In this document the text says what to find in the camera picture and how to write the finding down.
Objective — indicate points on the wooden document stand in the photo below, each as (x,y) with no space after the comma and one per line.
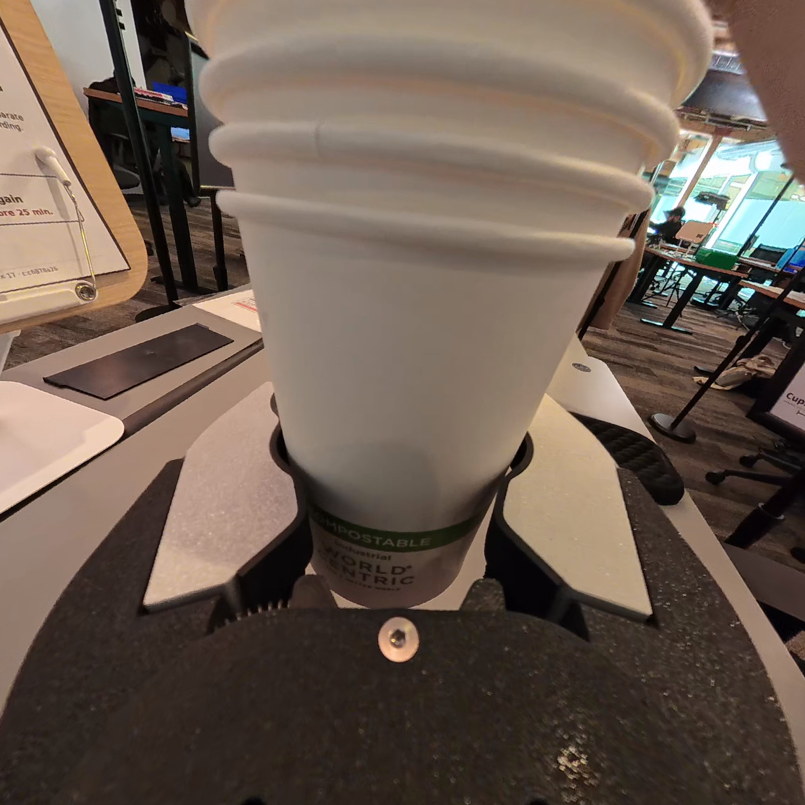
(102,188)

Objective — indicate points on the person's right forearm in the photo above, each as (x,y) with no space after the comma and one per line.
(767,63)

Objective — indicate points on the green crate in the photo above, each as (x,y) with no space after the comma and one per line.
(714,256)

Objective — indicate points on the white sign in black frame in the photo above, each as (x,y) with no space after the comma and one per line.
(792,402)

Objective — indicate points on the printed instruction sheet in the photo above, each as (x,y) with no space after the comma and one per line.
(31,207)

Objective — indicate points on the beige bag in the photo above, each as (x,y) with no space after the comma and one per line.
(748,371)

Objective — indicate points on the black sign stand with pole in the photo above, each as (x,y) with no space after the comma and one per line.
(135,157)

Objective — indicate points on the wooden office desk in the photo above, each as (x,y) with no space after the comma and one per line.
(126,100)

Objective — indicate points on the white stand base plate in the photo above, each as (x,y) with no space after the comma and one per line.
(50,440)

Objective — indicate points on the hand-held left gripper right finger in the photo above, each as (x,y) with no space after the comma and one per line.
(578,522)

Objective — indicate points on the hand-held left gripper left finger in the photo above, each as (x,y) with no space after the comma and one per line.
(220,515)

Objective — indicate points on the black stanchion pole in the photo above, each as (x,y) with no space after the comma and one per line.
(673,427)

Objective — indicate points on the paper sheet in plastic sleeve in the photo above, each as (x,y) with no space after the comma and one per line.
(232,314)

